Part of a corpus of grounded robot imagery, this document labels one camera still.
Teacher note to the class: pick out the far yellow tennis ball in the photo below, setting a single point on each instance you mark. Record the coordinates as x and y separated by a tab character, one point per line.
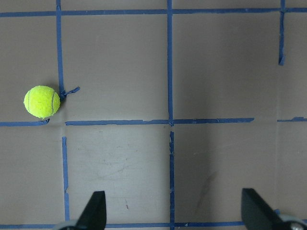
42	101

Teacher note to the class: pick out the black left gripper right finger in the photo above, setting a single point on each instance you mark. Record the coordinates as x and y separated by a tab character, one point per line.
256	214

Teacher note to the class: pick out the brown paper table cover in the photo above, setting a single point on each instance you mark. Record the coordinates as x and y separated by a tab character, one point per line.
169	106

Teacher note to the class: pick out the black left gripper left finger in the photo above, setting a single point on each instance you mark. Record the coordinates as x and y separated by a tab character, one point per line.
93	216

